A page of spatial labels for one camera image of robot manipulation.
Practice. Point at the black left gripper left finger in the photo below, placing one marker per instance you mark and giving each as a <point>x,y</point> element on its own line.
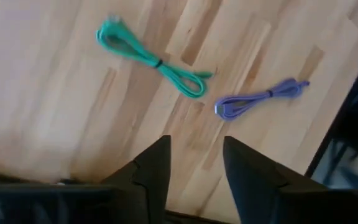
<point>135,199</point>

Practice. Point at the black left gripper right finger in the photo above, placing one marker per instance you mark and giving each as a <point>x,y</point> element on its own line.
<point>275,202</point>

